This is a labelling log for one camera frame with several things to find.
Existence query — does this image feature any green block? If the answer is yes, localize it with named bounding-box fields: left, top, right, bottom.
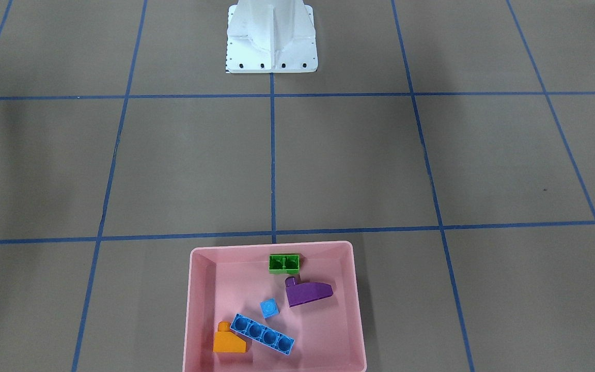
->
left=268, top=254, right=301, bottom=275

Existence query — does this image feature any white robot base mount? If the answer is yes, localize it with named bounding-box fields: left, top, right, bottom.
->
left=225, top=1, right=319, bottom=74

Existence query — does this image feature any small blue block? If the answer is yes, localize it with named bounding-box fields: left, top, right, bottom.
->
left=259, top=298, right=279, bottom=319

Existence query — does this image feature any orange wedge block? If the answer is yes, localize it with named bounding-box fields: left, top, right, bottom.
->
left=212, top=321, right=247, bottom=353

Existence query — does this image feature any purple wedge block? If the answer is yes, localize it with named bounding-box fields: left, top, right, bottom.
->
left=284, top=277, right=334, bottom=307

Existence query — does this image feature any long blue block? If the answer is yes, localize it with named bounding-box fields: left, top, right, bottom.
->
left=230, top=314, right=295, bottom=355

